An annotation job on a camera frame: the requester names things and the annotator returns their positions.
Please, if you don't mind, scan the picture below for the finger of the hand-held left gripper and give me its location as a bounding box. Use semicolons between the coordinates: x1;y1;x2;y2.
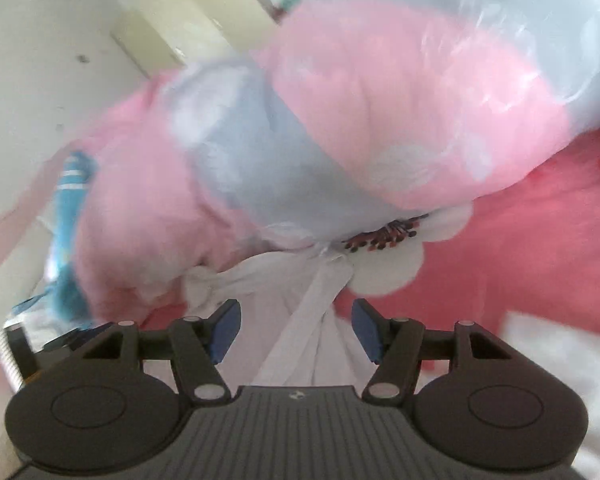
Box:
42;327;90;354

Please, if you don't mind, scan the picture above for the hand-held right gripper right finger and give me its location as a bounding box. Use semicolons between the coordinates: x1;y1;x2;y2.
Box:
352;298;513;403

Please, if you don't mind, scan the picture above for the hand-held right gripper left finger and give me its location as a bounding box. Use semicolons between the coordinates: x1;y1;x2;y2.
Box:
82;299;242;403

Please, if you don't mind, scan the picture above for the white shirt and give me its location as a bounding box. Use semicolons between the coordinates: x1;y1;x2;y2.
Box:
182;250;381;388

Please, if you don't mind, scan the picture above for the blue quilt with bow print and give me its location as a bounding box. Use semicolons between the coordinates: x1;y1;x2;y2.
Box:
42;150;101;333

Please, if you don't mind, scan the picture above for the pink floral bed blanket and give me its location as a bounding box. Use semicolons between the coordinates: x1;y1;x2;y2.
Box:
340;125;600;461

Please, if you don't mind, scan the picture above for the pink and grey floral quilt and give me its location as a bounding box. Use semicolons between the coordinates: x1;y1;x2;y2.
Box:
72;0;600;322

